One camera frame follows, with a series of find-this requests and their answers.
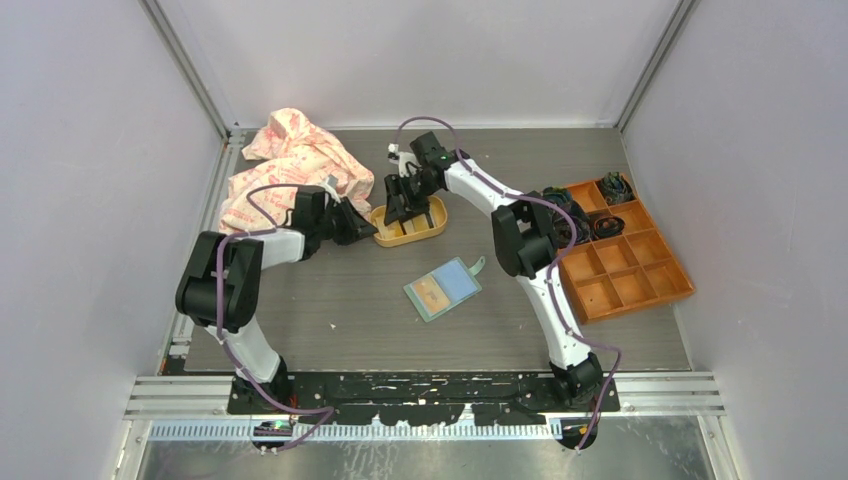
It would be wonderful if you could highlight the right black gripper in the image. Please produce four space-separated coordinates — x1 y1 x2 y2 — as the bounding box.
383 173 439 228

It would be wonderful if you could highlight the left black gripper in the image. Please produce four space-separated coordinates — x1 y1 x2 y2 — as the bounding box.
315 197 377 246

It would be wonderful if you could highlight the yellow oval tray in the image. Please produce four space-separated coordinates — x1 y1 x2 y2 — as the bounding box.
369 196 448 248

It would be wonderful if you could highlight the green card holder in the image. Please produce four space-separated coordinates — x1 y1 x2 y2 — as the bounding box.
403 256 486 323

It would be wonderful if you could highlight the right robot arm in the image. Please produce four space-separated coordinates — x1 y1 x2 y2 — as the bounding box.
385 132 606 411

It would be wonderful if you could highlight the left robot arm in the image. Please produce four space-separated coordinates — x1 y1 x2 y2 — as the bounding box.
175 185 377 413

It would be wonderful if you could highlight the pink patterned cloth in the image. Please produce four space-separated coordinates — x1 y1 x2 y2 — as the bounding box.
217 108 375 234

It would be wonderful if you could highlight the dark rolled item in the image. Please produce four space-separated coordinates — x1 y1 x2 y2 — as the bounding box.
598 172 635 205
589 213 626 240
554 204 592 249
542 187 573 212

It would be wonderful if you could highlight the orange compartment organizer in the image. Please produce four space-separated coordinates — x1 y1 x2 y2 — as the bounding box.
561 173 695 324

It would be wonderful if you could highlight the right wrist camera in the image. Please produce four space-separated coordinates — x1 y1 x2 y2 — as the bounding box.
387 143 419 177

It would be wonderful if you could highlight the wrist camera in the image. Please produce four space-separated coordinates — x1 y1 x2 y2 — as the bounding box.
387 143 419 177
321 175 341 202

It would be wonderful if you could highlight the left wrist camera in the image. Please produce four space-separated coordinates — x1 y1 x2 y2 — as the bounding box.
321 175 341 202

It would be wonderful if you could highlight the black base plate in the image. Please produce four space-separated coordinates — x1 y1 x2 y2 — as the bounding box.
264 372 620 427

